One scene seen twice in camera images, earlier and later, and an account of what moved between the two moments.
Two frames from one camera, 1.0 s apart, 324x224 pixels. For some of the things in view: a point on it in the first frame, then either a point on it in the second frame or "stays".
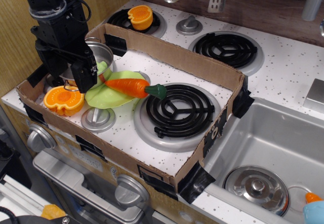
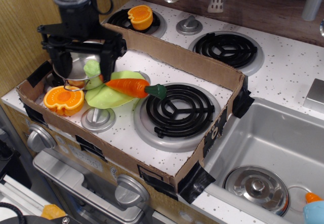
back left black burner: [120, 19] stays
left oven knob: [39, 138] stays
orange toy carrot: [137, 87] stays
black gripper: [64, 40] to [80, 31]
